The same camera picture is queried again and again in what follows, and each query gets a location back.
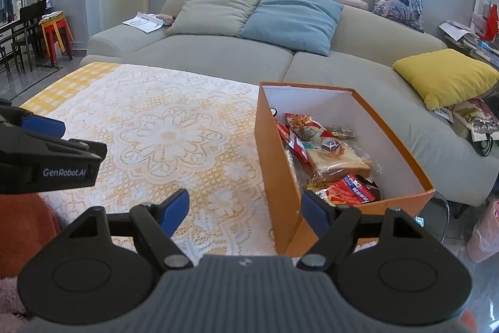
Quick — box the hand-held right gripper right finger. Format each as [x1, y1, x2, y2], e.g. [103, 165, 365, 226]
[297, 190, 433, 270]

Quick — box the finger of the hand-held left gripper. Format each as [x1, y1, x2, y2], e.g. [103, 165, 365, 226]
[0, 122, 108, 164]
[0, 99, 66, 140]

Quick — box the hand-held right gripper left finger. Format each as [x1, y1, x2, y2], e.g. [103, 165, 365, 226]
[58, 189, 191, 270]

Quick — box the red snack packet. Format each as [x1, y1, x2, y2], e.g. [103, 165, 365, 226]
[324, 173, 382, 206]

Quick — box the orange cardboard box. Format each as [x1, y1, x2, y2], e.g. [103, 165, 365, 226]
[254, 82, 436, 257]

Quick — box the packaged sandwich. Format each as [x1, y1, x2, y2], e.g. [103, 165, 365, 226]
[303, 144, 373, 183]

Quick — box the clear peanut packet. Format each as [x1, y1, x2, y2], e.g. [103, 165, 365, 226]
[274, 118, 310, 197]

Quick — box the small round candy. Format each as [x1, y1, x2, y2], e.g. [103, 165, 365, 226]
[320, 137, 343, 157]

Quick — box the dark green seaweed packet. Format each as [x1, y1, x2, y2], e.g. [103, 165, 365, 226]
[325, 125, 356, 141]

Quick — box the red-orange snack bag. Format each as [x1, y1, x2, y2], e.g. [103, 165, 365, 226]
[286, 113, 329, 142]

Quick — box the yellow checkered tablecloth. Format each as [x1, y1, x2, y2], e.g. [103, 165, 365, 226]
[19, 62, 118, 111]

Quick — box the orange cloth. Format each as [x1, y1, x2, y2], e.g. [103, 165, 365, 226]
[0, 193, 63, 279]

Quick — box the white lace tablecloth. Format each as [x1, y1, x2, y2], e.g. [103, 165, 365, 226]
[29, 64, 297, 267]

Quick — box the red stool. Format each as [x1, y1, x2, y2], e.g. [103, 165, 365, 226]
[41, 19, 75, 62]

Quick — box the black dining table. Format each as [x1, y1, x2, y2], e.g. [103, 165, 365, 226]
[0, 19, 59, 74]

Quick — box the yellow stool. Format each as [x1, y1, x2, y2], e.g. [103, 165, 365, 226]
[49, 15, 75, 45]

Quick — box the black dining chair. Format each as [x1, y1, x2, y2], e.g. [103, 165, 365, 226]
[11, 1, 48, 73]

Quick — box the pink fluffy rug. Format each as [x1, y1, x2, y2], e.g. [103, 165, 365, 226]
[0, 274, 28, 320]

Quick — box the clear acrylic side table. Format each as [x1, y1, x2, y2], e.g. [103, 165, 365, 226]
[413, 190, 453, 244]

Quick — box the white booklet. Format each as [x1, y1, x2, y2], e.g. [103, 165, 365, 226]
[122, 12, 164, 34]

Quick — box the magazine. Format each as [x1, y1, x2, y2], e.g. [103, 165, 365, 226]
[434, 106, 455, 124]

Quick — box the grey-green sofa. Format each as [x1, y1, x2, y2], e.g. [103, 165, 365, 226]
[80, 0, 499, 207]

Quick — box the pink plastic bag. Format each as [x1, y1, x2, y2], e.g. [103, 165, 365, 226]
[466, 200, 499, 264]

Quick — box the printed tote bag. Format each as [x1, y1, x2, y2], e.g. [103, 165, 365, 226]
[452, 97, 499, 157]

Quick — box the yellow cushion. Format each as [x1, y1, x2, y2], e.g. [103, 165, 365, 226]
[392, 48, 499, 111]

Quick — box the beige cushion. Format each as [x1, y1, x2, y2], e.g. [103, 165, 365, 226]
[166, 0, 265, 38]

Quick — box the printed blue cushion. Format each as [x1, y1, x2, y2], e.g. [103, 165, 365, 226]
[372, 0, 425, 33]

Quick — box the cluttered side shelf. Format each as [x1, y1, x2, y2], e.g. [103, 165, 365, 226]
[438, 0, 499, 68]

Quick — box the red paper bag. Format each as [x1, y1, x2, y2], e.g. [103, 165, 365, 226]
[483, 3, 499, 42]

